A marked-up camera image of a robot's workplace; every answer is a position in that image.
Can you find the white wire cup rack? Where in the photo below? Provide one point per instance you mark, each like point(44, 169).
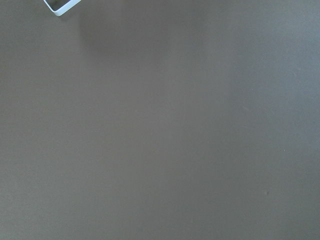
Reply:
point(60, 7)

